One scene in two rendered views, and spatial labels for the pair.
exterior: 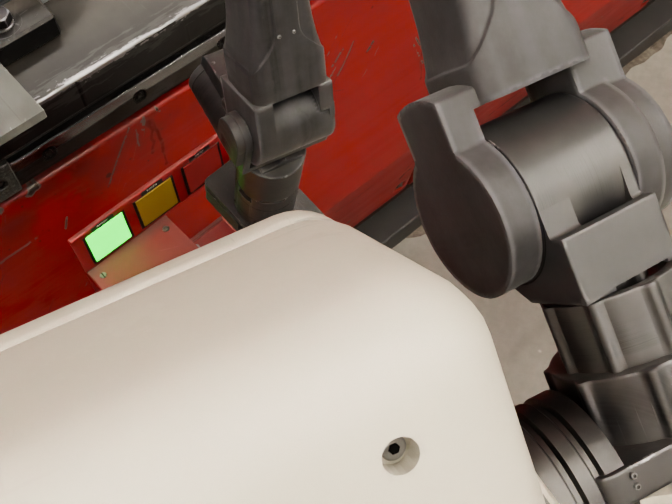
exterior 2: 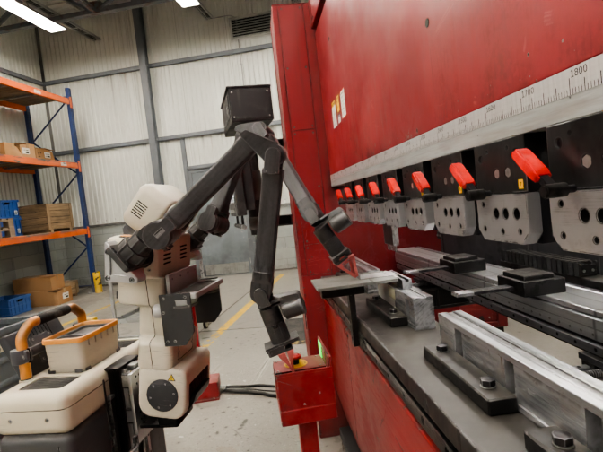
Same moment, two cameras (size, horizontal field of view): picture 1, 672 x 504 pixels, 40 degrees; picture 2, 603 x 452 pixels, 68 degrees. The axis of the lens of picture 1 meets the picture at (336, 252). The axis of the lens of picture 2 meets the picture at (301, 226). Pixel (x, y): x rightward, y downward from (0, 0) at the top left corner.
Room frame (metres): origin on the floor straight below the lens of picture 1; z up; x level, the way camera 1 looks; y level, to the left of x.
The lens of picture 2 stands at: (1.25, -0.95, 1.28)
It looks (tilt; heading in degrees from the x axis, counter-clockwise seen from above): 3 degrees down; 122
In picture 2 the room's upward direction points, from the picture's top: 6 degrees counter-clockwise
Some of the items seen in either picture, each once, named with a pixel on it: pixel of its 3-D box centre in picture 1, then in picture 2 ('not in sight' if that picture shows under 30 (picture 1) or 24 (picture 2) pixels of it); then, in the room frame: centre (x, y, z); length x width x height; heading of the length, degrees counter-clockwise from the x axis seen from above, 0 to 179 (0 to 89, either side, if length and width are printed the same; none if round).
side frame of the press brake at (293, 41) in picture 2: not in sight; (369, 217); (0.25, 1.36, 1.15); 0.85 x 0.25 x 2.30; 37
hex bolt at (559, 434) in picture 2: not in sight; (562, 438); (1.21, -0.27, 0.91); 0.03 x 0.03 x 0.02
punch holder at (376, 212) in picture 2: not in sight; (384, 198); (0.68, 0.50, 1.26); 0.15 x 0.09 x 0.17; 127
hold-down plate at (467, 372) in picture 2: not in sight; (463, 373); (1.02, -0.03, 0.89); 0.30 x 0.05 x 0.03; 127
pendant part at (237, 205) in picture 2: not in sight; (240, 185); (-0.44, 1.11, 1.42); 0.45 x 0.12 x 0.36; 136
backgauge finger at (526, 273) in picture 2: not in sight; (502, 284); (1.07, 0.27, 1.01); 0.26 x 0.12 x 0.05; 37
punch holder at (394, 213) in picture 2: not in sight; (403, 197); (0.80, 0.34, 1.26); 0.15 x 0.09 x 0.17; 127
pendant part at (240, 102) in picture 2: not in sight; (251, 167); (-0.42, 1.20, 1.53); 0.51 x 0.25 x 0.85; 136
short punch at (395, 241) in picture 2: not in sight; (390, 236); (0.70, 0.48, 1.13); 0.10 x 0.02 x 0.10; 127
